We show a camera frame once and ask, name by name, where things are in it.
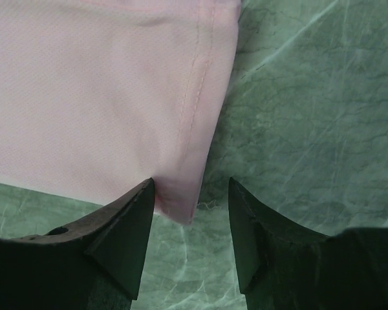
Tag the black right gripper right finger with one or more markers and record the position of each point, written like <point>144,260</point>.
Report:
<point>282,265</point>

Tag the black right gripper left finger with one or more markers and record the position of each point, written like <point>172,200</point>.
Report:
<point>95,262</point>

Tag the pink t shirt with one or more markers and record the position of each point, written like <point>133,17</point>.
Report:
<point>97,96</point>

